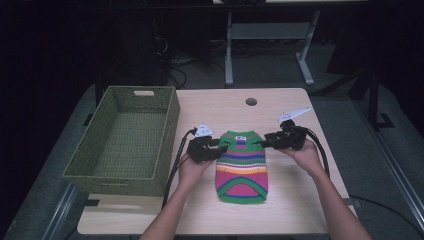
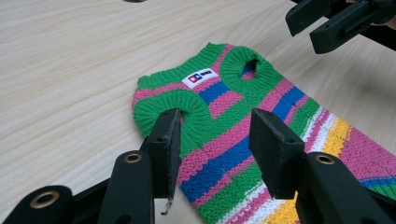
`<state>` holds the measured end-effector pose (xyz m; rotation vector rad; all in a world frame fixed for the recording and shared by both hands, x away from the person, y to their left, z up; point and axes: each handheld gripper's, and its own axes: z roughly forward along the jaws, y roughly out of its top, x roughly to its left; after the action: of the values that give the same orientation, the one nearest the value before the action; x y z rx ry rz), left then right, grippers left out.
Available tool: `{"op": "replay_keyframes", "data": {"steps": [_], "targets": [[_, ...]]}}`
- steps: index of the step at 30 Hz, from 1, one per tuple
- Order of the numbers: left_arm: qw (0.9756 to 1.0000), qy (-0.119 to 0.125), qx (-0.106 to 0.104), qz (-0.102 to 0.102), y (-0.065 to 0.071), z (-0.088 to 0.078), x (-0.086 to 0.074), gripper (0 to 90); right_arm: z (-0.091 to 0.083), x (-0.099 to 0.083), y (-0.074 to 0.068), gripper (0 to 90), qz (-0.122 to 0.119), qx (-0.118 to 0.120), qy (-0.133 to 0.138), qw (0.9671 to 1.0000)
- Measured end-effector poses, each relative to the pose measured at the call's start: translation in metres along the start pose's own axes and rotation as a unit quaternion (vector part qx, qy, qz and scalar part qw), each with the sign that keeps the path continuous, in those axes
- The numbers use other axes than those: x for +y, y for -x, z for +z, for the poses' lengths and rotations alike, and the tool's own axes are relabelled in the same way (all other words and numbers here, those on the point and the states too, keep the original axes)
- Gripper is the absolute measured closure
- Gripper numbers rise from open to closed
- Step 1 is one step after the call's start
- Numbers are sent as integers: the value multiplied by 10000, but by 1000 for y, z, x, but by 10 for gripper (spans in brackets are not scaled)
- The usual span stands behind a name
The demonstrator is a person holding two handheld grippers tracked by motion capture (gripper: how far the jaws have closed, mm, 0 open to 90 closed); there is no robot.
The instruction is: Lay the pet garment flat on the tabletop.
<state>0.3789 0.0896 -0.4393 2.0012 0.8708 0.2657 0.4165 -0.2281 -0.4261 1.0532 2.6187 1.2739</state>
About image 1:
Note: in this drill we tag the metal floor rail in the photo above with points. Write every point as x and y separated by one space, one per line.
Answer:
58 213
396 166

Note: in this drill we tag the green woven basket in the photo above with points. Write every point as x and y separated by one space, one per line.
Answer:
128 143

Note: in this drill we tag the person's left hand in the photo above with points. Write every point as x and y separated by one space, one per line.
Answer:
193 171

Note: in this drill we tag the black metal stand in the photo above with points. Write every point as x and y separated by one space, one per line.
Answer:
373 100

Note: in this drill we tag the person's right hand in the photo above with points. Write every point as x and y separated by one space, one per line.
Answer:
305 158

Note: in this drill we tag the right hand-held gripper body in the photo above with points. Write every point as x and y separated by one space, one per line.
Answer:
293 138

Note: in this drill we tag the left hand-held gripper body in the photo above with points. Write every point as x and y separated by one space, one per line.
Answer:
201 151

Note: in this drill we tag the grey table clamp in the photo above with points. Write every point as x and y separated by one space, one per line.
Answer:
353 202

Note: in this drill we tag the striped knitted pet sweater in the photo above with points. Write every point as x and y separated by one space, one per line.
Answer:
241 166

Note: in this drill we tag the grey metal desk frame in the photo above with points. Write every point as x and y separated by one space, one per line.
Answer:
266 30

